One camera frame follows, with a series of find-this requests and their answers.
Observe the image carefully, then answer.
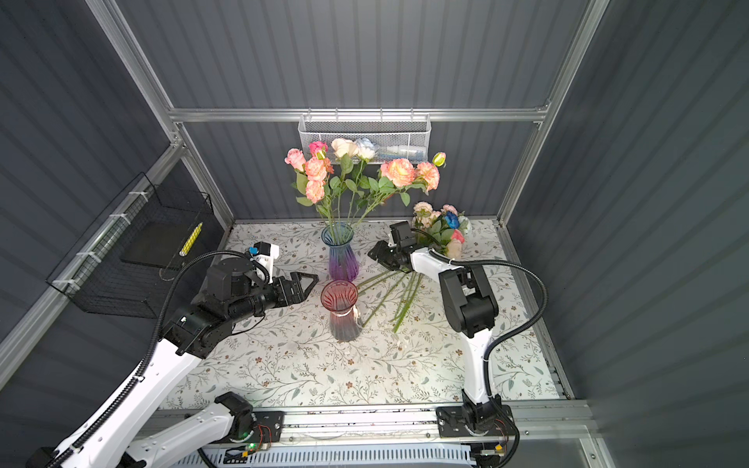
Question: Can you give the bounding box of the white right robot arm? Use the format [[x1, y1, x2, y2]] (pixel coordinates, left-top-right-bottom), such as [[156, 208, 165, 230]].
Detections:
[[368, 222, 501, 433]]

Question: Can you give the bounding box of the yellow tool in basket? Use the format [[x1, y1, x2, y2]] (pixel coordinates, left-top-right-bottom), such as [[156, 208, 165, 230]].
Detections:
[[179, 222, 203, 257]]

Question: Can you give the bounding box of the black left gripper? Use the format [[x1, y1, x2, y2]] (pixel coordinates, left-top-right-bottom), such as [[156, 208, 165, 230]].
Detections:
[[229, 270, 318, 328]]

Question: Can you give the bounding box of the pink cream spray rose stem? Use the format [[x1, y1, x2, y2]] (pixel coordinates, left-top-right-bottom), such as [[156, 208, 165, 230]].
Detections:
[[284, 148, 335, 224]]

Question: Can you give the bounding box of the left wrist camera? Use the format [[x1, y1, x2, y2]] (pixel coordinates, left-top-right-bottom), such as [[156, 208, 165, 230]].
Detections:
[[247, 242, 280, 282]]

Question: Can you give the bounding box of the white rose stem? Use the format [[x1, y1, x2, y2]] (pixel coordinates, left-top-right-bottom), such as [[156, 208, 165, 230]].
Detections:
[[355, 138, 378, 161]]

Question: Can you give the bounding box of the red glass vase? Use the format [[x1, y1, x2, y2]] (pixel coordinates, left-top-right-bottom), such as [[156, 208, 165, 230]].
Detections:
[[321, 280, 362, 342]]

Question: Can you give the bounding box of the floral patterned table mat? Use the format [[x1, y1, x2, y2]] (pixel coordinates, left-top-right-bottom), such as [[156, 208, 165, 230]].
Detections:
[[161, 220, 562, 410]]

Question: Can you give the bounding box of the black wire side basket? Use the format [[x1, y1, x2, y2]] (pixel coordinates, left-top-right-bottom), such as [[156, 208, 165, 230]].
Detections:
[[47, 174, 224, 319]]

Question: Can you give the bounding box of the peach spray rose branch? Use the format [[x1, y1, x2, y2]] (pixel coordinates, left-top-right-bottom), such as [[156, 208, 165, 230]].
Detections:
[[351, 152, 447, 225]]

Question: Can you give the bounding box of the blue purple glass vase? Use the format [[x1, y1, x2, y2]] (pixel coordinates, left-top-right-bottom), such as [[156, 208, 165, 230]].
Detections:
[[321, 222, 359, 282]]

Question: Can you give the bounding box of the white wire wall basket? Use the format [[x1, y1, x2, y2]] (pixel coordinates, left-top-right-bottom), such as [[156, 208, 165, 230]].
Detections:
[[298, 115, 432, 164]]

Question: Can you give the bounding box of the hot pink rose stem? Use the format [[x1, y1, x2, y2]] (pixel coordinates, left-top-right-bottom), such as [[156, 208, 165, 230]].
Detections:
[[308, 140, 329, 160]]

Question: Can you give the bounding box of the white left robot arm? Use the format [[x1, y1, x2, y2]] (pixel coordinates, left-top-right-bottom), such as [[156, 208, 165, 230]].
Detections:
[[27, 251, 319, 467]]

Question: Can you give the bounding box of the pile of artificial flowers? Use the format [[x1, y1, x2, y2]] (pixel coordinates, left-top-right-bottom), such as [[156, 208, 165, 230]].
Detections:
[[359, 201, 472, 332]]

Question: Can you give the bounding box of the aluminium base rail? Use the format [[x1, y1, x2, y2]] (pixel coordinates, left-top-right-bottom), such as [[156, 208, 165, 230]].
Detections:
[[116, 400, 598, 446]]

